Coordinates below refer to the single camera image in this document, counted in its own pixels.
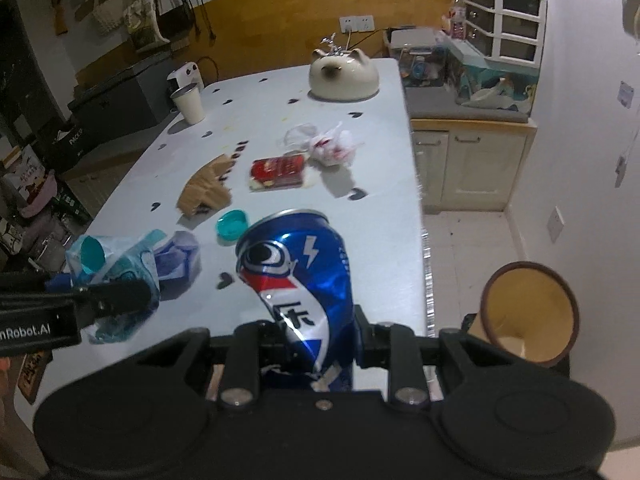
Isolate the white double wall socket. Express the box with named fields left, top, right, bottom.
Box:
left=338, top=14, right=375, bottom=33

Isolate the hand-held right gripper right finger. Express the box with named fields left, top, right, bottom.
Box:
left=352, top=304, right=482, bottom=409

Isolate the clear water bottle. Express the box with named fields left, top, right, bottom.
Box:
left=449, top=0, right=467, bottom=41

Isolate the crushed blue soda can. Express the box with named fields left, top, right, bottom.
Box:
left=235, top=208, right=362, bottom=393

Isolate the white plastic bag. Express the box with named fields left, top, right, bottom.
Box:
left=306, top=121, right=367, bottom=168

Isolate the grey storage chest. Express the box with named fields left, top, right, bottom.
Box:
left=67, top=50, right=174, bottom=132

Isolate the white paper cup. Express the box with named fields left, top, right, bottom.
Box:
left=170, top=85, right=206, bottom=125

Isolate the red snack packet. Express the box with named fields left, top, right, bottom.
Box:
left=248, top=155, right=307, bottom=192

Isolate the teal bottle cap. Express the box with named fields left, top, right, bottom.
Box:
left=215, top=209, right=250, bottom=245

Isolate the grey cabinet mat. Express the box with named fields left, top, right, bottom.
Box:
left=403, top=84, right=531, bottom=124

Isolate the small white appliance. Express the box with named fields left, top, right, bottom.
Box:
left=166, top=61, right=204, bottom=95

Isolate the cat-shaped white ceramic box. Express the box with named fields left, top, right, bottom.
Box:
left=307, top=47, right=381, bottom=102

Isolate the blue and white plastic wrapper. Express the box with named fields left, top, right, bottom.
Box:
left=152, top=230, right=203, bottom=302

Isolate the brown-rimmed beige trash bin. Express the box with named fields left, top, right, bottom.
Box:
left=479, top=261, right=581, bottom=367

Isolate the cream floor cabinet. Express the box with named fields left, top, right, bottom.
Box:
left=410, top=118, right=539, bottom=214

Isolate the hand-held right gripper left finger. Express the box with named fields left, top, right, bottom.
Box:
left=137, top=321, right=290, bottom=407

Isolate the white drawer unit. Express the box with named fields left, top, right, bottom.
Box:
left=461, top=0, right=549, bottom=69

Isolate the clear plastic tank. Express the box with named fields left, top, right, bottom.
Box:
left=383, top=27, right=451, bottom=89

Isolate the brown framed sign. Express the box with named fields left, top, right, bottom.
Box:
left=17, top=349, right=54, bottom=406

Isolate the black cardboard box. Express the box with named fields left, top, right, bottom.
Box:
left=36, top=119, right=102, bottom=173

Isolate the white low wall socket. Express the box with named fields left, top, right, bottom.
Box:
left=546, top=204, right=566, bottom=244

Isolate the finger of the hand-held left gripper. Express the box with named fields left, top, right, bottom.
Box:
left=72, top=279, right=154, bottom=324
left=0, top=271, right=74, bottom=295

